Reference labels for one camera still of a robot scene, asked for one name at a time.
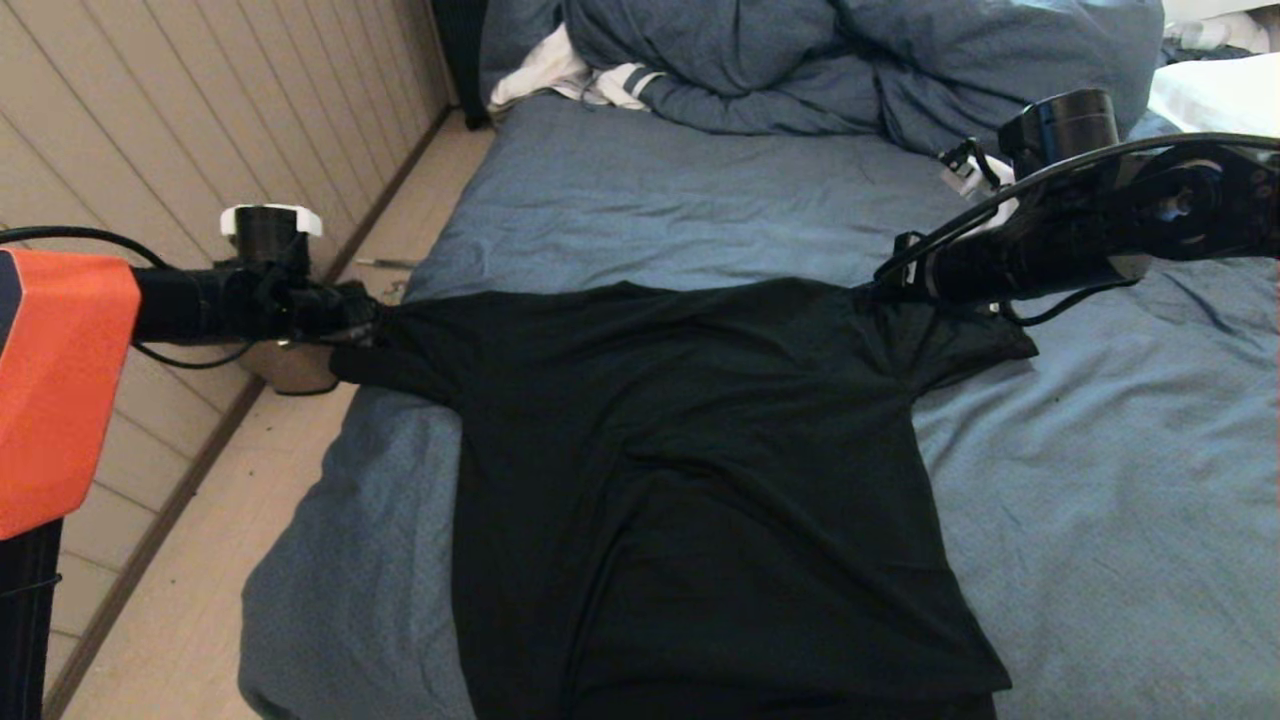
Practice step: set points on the white garment with blue stripes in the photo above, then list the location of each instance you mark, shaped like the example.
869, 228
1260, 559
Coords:
545, 75

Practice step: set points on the brown trash bin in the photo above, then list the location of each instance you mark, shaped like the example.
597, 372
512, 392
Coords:
300, 375

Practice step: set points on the black moon print T-shirt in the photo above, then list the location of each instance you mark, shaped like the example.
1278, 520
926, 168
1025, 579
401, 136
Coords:
700, 480

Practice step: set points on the blue bed sheet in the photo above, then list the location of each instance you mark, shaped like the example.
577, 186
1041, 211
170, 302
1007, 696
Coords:
650, 200

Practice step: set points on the crumpled blue duvet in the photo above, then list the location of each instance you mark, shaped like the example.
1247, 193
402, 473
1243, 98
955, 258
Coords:
800, 70

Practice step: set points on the white crumpled bedding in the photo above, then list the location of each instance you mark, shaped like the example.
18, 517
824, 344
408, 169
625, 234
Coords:
1220, 25

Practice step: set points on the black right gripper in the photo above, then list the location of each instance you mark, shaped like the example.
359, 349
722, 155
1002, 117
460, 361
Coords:
1000, 265

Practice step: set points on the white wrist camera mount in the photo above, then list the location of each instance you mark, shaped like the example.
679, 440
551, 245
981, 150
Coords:
965, 180
300, 220

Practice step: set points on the white pillow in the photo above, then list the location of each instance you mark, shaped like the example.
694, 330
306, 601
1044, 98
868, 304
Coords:
1225, 100

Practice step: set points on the black bedside furniture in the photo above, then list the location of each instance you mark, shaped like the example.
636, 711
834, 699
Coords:
462, 60

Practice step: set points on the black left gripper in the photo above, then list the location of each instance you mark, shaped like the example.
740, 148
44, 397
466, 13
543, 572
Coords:
330, 310

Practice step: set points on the thin grey rod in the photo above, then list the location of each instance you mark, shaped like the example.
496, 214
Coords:
390, 264

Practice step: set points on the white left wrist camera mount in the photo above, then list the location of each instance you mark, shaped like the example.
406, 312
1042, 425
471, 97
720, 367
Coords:
300, 220

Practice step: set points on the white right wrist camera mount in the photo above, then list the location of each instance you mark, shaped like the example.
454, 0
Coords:
965, 180

